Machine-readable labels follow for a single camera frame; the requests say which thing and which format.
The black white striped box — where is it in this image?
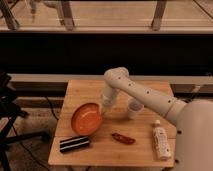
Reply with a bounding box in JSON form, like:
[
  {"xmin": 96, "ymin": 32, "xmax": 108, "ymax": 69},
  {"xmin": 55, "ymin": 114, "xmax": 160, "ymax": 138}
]
[{"xmin": 59, "ymin": 136, "xmax": 90, "ymax": 153}]

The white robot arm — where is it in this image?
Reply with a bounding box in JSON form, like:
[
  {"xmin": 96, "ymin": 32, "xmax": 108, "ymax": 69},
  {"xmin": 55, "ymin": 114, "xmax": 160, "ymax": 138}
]
[{"xmin": 102, "ymin": 67, "xmax": 213, "ymax": 171}]

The white paper cup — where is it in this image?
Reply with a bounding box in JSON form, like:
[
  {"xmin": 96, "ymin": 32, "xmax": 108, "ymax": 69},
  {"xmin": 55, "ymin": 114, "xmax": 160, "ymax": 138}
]
[{"xmin": 127, "ymin": 98, "xmax": 144, "ymax": 119}]

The orange ceramic bowl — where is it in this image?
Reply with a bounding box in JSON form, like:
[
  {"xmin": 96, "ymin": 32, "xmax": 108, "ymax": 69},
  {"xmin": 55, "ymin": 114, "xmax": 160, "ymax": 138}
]
[{"xmin": 71, "ymin": 103, "xmax": 102, "ymax": 136}]

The wooden table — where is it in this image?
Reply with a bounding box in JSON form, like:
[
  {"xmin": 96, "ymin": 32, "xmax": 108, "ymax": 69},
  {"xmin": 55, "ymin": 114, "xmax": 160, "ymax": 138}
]
[{"xmin": 48, "ymin": 80, "xmax": 176, "ymax": 168}]

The white plastic bottle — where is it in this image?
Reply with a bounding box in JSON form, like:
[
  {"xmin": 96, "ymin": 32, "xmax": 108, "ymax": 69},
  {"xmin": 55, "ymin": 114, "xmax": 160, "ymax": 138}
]
[{"xmin": 153, "ymin": 120, "xmax": 171, "ymax": 161}]

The black chair base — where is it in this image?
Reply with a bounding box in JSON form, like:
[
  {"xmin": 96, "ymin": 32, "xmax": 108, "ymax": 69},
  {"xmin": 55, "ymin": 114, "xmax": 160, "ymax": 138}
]
[{"xmin": 0, "ymin": 71, "xmax": 50, "ymax": 171}]

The black floor cable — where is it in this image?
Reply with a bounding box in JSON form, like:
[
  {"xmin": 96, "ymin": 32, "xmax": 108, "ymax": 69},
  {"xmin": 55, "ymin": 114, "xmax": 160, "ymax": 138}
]
[{"xmin": 44, "ymin": 96, "xmax": 60, "ymax": 122}]

